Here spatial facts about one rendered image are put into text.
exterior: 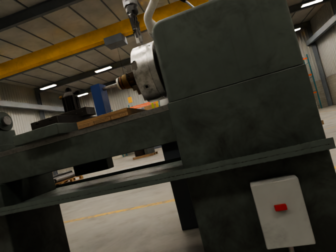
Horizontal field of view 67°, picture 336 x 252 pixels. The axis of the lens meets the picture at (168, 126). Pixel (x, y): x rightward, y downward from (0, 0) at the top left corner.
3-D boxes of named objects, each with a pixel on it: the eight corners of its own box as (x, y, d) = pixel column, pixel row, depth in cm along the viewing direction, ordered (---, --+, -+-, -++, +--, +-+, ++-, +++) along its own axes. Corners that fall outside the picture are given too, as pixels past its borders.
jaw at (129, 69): (145, 68, 141) (136, 60, 130) (146, 76, 140) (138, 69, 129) (127, 74, 144) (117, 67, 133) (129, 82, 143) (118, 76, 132)
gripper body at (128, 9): (128, 13, 164) (131, 26, 163) (122, 6, 155) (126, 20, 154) (139, 8, 162) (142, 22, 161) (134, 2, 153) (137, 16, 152)
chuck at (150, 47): (177, 96, 158) (163, 46, 155) (164, 97, 127) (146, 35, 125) (171, 97, 158) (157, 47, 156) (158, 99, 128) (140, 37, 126)
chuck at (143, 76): (171, 97, 158) (157, 47, 156) (158, 99, 128) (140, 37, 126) (158, 101, 161) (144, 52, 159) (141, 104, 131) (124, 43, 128)
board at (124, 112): (151, 116, 163) (150, 110, 163) (128, 115, 128) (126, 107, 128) (110, 127, 171) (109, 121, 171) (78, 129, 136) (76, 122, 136)
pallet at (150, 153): (157, 153, 1441) (153, 135, 1445) (153, 155, 1364) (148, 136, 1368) (138, 157, 1473) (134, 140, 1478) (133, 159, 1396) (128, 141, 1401)
